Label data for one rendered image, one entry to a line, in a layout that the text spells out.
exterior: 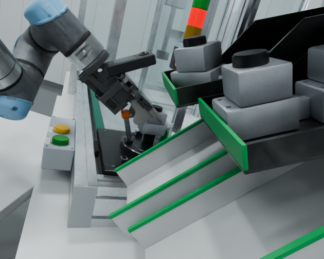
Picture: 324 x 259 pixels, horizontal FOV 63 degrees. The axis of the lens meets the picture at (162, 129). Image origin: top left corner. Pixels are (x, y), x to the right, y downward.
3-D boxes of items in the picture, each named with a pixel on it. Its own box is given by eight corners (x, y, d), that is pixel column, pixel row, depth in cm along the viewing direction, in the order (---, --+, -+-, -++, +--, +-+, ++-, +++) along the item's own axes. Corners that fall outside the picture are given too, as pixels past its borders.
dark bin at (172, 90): (176, 108, 32) (165, 45, 29) (163, 86, 44) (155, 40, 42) (396, 62, 33) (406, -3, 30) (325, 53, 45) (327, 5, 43)
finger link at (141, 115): (147, 135, 67) (121, 108, 64) (164, 119, 67) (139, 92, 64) (148, 138, 64) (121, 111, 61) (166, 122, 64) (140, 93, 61)
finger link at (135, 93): (146, 110, 65) (121, 84, 63) (151, 105, 65) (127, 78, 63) (148, 113, 61) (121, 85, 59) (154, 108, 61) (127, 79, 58)
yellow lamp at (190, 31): (185, 42, 80) (190, 25, 78) (179, 40, 84) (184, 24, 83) (200, 46, 81) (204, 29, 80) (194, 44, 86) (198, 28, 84)
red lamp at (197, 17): (190, 24, 78) (195, 6, 76) (184, 24, 82) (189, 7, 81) (205, 29, 80) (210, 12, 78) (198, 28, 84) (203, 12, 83)
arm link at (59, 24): (37, 4, 57) (55, -20, 52) (76, 44, 62) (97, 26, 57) (13, 22, 52) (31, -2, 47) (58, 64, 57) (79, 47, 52)
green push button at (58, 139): (50, 147, 63) (51, 140, 63) (52, 140, 67) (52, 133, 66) (68, 149, 65) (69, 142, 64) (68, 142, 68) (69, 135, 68)
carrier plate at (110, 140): (103, 178, 57) (104, 169, 57) (96, 133, 78) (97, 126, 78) (200, 184, 66) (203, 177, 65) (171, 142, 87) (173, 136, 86)
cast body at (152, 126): (140, 133, 67) (147, 107, 64) (137, 126, 70) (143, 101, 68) (171, 137, 70) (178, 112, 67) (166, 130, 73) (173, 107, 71)
